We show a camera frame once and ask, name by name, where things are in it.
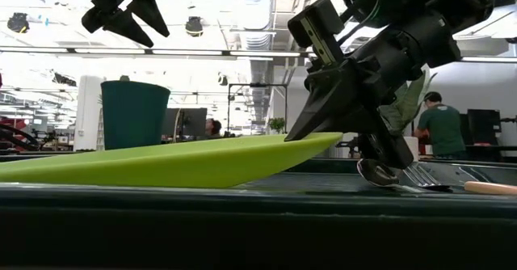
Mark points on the dark green cup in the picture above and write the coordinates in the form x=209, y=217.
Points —
x=135, y=116

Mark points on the black computer monitor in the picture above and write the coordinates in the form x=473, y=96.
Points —
x=484, y=126
x=194, y=122

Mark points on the white column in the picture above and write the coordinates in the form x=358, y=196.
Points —
x=89, y=112

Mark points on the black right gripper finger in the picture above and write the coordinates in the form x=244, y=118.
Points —
x=383, y=148
x=335, y=104

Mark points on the dark green plastic tray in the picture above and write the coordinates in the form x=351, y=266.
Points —
x=258, y=229

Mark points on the black ceiling fixture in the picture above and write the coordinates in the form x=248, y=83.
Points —
x=194, y=26
x=18, y=22

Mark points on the lime green plate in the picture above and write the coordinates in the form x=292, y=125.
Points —
x=161, y=165

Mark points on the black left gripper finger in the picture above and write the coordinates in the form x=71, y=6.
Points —
x=151, y=13
x=117, y=25

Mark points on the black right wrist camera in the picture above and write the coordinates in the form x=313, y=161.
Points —
x=323, y=19

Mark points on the small green background plant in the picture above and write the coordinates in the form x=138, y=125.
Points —
x=276, y=125

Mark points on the person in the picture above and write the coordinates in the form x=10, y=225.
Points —
x=442, y=128
x=213, y=127

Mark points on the silver ventilation duct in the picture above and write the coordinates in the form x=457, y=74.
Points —
x=254, y=15

